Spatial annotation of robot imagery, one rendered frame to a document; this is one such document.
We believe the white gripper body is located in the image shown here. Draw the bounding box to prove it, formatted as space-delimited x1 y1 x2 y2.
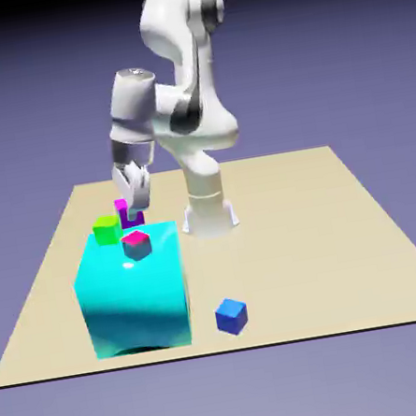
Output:
109 157 156 215

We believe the small magenta cube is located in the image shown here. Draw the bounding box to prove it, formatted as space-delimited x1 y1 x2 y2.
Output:
113 195 147 231

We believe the small green cube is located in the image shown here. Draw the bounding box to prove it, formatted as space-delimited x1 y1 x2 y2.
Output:
91 212 125 249

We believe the small pink cube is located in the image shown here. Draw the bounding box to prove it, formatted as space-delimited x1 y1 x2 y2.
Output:
120 228 154 264

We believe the small blue cube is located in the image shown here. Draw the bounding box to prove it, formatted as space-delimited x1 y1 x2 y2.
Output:
212 295 251 338

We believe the large cyan box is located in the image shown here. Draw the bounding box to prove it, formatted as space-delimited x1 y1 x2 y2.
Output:
65 219 197 364

